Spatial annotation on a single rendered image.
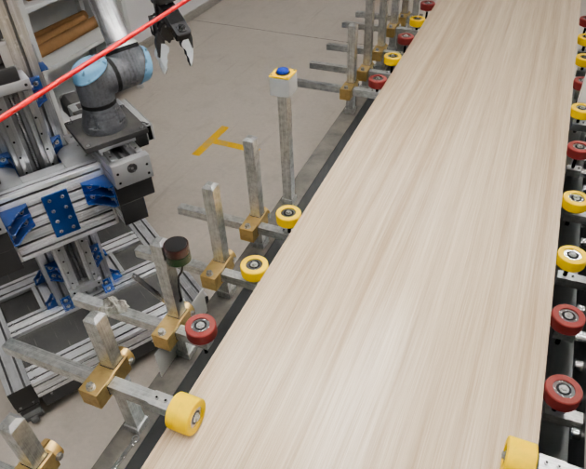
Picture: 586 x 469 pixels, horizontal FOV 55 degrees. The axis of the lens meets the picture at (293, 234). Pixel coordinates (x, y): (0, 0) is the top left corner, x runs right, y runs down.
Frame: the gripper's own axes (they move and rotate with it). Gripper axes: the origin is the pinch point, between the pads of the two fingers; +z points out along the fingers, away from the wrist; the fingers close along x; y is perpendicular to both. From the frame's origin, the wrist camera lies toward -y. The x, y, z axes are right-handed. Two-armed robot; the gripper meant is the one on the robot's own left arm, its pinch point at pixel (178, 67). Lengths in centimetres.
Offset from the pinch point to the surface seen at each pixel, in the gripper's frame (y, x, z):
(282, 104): -6.0, -31.5, 19.9
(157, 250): -47, 32, 20
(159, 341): -50, 39, 46
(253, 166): -20.9, -10.2, 27.6
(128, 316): -38, 42, 45
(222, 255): -35, 11, 43
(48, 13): 289, -27, 69
